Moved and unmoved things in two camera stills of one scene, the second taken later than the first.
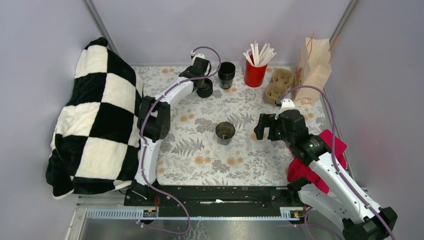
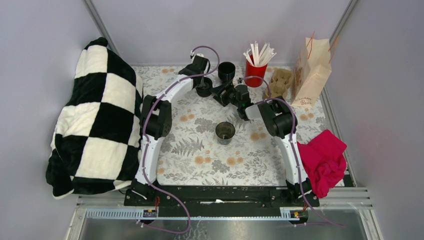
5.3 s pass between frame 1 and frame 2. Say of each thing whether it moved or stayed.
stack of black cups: stayed
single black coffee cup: stayed
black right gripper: moved
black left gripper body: stayed
